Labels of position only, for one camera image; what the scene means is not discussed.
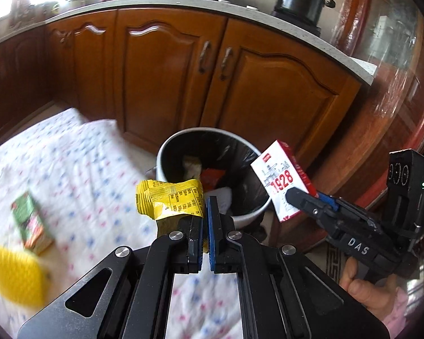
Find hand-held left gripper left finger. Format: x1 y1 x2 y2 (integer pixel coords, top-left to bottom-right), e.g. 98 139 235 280
17 215 204 339

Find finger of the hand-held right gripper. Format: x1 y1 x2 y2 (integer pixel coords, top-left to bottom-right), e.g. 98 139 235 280
316 191 382 230
285 187 341 238

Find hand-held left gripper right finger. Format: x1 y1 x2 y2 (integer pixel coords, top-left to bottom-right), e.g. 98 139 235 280
205 196 391 339

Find white box with red sides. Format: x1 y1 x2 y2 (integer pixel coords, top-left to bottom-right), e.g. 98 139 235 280
250 140 321 223

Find yellow snack wrapper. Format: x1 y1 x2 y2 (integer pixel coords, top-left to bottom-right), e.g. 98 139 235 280
136 179 209 255

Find white trash bin black liner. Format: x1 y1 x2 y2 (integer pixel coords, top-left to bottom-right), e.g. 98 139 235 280
155 127 271 229

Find person's right forearm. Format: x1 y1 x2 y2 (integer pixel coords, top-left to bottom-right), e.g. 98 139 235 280
385 287 424 339

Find person's right hand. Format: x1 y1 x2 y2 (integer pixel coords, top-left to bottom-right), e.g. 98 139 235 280
339 258 400 330

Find red snack wrapper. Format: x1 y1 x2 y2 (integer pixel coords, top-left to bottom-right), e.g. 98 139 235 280
201 168 226 188

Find crumpled white paper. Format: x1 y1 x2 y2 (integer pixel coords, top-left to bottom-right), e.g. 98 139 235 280
181 155 203 181

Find wooden glass door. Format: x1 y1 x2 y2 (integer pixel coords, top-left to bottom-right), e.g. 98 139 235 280
302 0 424 258

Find green carton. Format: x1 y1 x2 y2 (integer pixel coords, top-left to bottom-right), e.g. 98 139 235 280
10 191 56 255

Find wooden lower cabinets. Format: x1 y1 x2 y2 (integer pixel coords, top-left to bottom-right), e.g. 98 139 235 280
0 7 363 172

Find yellow foam fruit net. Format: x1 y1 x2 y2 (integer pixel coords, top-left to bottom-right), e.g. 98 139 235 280
0 244 50 307

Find grey kitchen countertop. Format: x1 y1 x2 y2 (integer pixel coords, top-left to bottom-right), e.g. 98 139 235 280
0 0 376 86

